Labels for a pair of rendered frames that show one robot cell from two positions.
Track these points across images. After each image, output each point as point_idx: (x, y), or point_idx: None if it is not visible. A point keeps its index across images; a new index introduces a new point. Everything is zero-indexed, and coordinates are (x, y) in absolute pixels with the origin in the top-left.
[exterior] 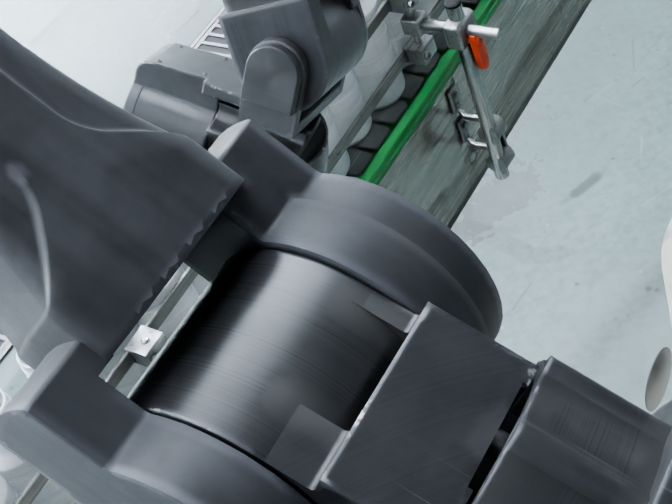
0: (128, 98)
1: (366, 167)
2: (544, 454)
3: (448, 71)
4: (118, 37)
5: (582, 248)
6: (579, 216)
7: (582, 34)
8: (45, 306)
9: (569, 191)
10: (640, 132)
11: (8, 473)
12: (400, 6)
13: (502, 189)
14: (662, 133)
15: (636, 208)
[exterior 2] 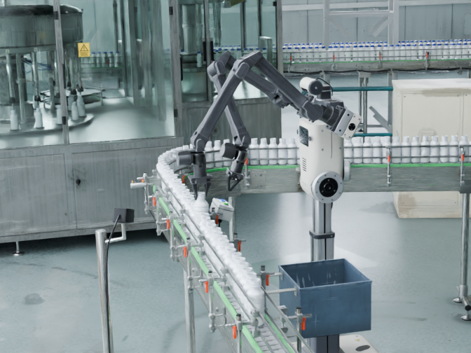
0: (225, 146)
1: None
2: (327, 105)
3: None
4: None
5: (137, 347)
6: (130, 342)
7: (89, 316)
8: (305, 98)
9: (121, 340)
10: (130, 327)
11: None
12: (186, 188)
13: (99, 344)
14: (137, 326)
15: (145, 337)
